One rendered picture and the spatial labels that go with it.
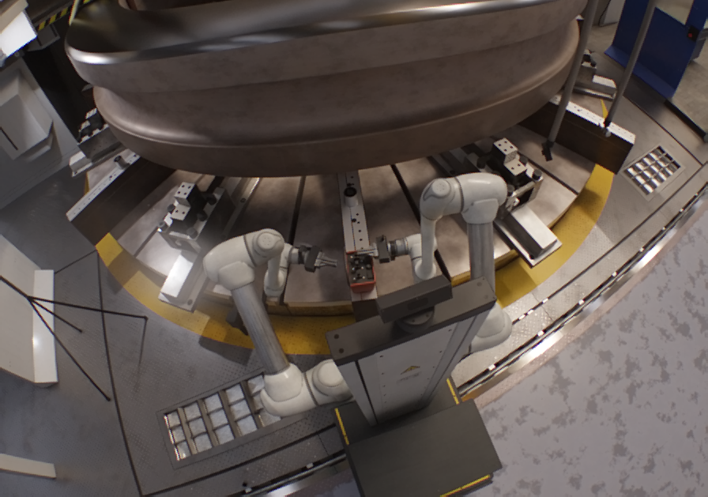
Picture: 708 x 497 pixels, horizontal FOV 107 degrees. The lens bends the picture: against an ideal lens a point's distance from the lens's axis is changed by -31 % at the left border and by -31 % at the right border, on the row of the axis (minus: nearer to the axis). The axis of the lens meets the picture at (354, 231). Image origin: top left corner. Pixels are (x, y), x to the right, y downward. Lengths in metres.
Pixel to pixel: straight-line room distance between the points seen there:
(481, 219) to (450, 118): 0.90
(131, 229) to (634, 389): 4.13
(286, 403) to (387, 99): 1.57
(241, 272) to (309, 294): 1.06
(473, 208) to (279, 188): 1.91
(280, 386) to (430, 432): 0.63
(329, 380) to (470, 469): 0.69
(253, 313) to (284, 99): 1.13
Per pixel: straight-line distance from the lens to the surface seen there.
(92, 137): 4.22
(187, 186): 2.55
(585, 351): 2.89
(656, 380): 3.18
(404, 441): 1.62
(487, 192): 1.37
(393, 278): 2.41
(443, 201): 1.30
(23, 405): 4.06
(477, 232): 1.42
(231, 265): 1.41
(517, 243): 2.62
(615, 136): 3.33
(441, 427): 1.63
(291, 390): 1.53
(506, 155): 2.44
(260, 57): 1.77
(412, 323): 0.67
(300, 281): 2.47
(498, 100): 2.36
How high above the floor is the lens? 2.46
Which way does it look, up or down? 55 degrees down
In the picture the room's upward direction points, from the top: 9 degrees counter-clockwise
